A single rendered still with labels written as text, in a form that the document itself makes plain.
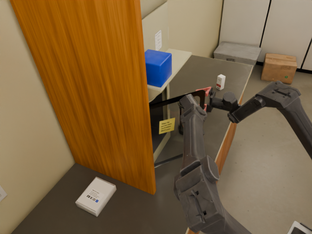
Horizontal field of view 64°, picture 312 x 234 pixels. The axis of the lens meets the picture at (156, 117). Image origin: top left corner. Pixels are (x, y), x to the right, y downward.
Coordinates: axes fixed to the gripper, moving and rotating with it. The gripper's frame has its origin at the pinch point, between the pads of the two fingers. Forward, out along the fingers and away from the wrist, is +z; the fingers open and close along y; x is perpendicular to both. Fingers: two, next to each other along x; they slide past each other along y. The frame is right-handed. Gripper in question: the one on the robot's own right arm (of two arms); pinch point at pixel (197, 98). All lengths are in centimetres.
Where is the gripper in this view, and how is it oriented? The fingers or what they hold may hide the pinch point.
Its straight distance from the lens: 138.3
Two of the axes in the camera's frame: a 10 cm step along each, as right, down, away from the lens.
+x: -4.4, 6.1, -6.6
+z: -9.0, -2.6, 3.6
